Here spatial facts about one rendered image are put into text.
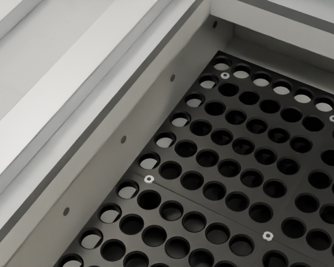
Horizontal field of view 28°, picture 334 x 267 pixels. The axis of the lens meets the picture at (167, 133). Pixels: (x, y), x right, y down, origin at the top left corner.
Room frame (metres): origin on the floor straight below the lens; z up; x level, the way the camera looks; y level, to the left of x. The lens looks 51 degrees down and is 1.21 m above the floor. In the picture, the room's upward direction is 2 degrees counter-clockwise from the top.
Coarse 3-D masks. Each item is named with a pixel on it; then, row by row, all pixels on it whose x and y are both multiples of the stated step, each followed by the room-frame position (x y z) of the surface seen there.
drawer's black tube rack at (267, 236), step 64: (192, 128) 0.25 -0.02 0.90; (256, 128) 0.27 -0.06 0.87; (320, 128) 0.27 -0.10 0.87; (192, 192) 0.21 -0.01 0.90; (256, 192) 0.20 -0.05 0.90; (320, 192) 0.20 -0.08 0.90; (64, 256) 0.17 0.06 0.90; (128, 256) 0.17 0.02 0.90; (192, 256) 0.17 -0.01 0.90; (256, 256) 0.16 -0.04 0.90; (320, 256) 0.16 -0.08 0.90
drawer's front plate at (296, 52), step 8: (240, 32) 0.40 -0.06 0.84; (248, 32) 0.39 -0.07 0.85; (256, 32) 0.39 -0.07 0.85; (248, 40) 0.39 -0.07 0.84; (256, 40) 0.39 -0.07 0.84; (264, 40) 0.38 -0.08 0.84; (272, 40) 0.38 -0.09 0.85; (280, 40) 0.38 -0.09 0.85; (272, 48) 0.38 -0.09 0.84; (280, 48) 0.38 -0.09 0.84; (288, 48) 0.37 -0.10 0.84; (296, 48) 0.37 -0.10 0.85; (288, 56) 0.37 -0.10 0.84; (296, 56) 0.37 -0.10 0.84; (304, 56) 0.37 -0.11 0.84; (312, 56) 0.36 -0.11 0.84; (320, 56) 0.36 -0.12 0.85; (312, 64) 0.36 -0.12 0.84; (320, 64) 0.36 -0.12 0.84; (328, 64) 0.36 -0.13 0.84
